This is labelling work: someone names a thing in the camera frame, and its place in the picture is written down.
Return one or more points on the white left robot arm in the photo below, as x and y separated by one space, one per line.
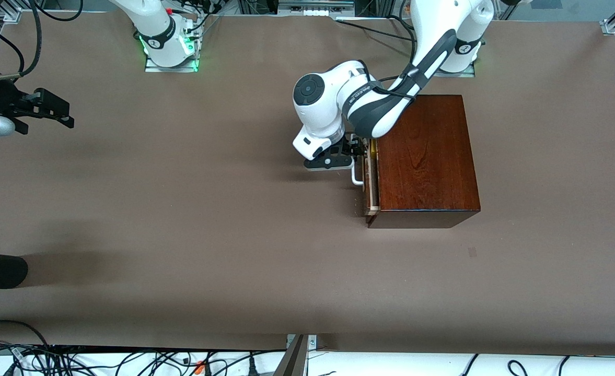
317 104

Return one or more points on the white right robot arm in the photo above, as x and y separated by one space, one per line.
158 26

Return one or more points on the dark brown wooden cabinet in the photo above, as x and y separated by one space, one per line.
427 167

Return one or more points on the brown table cover sheet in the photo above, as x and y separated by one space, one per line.
182 209

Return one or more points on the dark slanted bar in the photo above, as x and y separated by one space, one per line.
292 363

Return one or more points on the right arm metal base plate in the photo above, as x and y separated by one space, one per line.
171 69

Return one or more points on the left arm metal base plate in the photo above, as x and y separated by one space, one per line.
464 74

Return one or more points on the small aluminium bracket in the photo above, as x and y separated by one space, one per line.
312 342

